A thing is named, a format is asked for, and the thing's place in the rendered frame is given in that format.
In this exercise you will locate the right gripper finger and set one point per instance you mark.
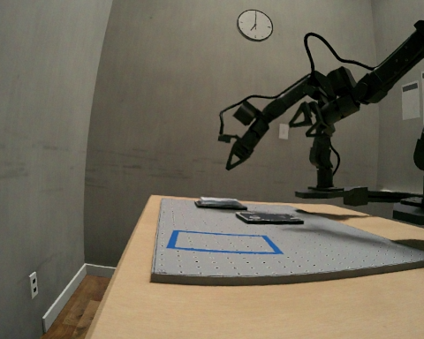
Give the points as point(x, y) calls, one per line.
point(238, 155)
point(240, 151)

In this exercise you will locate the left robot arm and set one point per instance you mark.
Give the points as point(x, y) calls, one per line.
point(374, 86)

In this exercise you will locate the blue tape outline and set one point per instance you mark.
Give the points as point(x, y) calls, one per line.
point(174, 236)

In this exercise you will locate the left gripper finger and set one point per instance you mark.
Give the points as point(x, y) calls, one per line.
point(308, 134)
point(307, 120)

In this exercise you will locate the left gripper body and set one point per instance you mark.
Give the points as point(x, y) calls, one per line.
point(326, 112)

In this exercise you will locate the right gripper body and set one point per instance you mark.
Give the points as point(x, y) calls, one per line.
point(250, 139)

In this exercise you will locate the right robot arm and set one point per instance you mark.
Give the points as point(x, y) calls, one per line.
point(319, 153)

